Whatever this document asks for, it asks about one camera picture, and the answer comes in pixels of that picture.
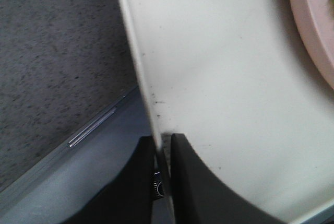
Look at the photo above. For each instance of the black built-in dishwasher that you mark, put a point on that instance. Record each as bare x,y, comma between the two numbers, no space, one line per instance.
65,180

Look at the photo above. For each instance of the cream bear serving tray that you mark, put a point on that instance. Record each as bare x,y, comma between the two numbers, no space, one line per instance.
235,78

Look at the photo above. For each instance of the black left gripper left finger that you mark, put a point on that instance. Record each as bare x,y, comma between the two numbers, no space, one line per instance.
128,198

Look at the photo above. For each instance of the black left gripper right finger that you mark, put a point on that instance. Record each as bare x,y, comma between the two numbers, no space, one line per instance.
200,197

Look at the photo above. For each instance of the pink round plate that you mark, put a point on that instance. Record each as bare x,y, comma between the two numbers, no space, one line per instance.
314,20

